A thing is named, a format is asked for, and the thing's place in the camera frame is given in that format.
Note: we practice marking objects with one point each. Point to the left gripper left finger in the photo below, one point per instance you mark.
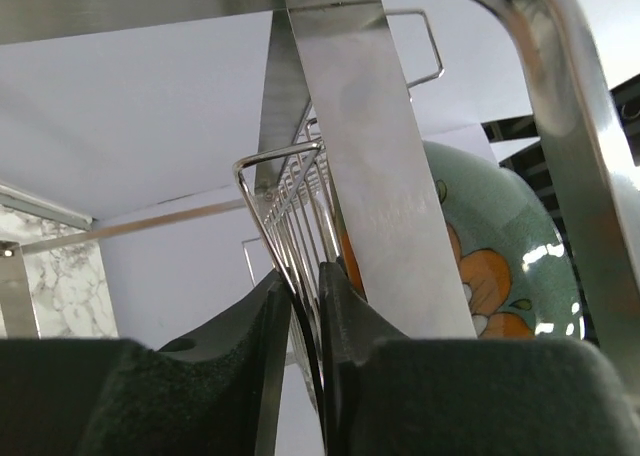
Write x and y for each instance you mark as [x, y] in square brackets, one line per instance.
[213, 391]

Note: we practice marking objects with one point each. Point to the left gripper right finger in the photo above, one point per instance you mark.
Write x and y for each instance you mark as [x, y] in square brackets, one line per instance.
[388, 394]

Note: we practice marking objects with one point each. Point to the steel two-tier dish rack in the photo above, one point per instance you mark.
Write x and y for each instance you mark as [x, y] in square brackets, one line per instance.
[344, 54]

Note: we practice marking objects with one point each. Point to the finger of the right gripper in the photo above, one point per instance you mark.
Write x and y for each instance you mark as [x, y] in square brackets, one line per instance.
[626, 98]
[510, 137]

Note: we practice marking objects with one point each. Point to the large teal ceramic bowl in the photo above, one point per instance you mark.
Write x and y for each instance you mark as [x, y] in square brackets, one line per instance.
[515, 271]

